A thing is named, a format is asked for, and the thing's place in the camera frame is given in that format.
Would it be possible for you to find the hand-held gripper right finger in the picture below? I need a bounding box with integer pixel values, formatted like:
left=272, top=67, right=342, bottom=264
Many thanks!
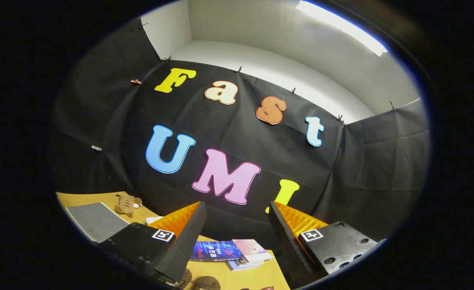
left=268, top=201, right=388, bottom=290

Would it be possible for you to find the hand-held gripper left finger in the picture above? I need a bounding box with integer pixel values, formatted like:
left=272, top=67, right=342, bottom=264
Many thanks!
left=99, top=201, right=208, bottom=287

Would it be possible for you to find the grey fabric storage box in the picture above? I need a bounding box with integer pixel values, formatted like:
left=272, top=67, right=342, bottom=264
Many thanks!
left=65, top=201, right=129, bottom=244

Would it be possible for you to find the blue cover book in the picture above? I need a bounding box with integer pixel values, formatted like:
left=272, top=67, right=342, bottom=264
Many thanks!
left=189, top=240, right=244, bottom=263

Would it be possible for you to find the pink cover book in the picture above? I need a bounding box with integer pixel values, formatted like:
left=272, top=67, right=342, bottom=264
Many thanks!
left=232, top=239, right=274, bottom=263

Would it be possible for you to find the pale blue book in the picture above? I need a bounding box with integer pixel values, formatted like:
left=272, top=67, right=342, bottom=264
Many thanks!
left=226, top=259, right=265, bottom=272

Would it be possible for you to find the brown striped plush toy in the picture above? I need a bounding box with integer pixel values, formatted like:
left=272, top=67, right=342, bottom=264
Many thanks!
left=114, top=194, right=143, bottom=218

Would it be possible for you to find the black backdrop cloth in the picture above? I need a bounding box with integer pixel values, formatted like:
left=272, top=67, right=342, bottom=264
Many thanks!
left=52, top=18, right=431, bottom=250

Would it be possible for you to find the row of black clips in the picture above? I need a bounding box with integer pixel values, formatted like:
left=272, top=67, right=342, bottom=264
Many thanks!
left=138, top=22, right=397, bottom=128

